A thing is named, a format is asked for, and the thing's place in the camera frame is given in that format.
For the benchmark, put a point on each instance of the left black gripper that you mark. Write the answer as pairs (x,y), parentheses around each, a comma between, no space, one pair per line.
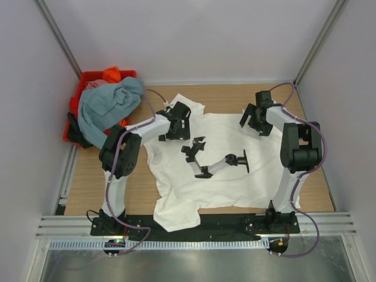
(183,134)

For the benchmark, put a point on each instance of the left aluminium frame post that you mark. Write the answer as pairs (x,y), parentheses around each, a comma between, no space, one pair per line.
(57,34)

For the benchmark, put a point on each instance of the slotted cable duct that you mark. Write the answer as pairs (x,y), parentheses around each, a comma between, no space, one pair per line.
(118,244)

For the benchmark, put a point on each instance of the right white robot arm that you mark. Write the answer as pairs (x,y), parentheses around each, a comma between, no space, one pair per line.
(301,153)

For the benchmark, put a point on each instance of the black t-shirt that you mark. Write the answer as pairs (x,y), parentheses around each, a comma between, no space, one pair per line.
(74,134)

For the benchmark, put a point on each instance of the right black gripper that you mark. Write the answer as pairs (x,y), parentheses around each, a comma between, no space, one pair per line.
(264,129)

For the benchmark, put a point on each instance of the pink t-shirt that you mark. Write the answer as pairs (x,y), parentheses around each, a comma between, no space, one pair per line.
(94,84)

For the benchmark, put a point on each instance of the aluminium frame rail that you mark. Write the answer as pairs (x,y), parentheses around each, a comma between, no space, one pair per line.
(64,227)

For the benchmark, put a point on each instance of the blue-grey t-shirt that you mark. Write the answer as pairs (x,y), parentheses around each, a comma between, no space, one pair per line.
(105,106)

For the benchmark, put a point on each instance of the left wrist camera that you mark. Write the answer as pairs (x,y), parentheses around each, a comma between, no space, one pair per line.
(168,105)

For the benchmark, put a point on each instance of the aluminium frame post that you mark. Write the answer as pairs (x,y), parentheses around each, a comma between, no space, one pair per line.
(57,34)
(327,27)

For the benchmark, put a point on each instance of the white printed t-shirt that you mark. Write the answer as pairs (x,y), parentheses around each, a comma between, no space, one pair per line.
(237,167)

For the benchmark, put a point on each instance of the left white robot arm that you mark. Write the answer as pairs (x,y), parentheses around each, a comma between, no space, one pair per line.
(120,152)

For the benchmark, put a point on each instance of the right aluminium frame post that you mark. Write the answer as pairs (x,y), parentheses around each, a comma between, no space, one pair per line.
(327,27)

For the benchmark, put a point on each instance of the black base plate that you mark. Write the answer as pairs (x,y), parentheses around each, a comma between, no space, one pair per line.
(222,227)

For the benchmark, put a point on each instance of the orange t-shirt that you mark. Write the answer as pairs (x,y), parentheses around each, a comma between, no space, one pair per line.
(111,75)

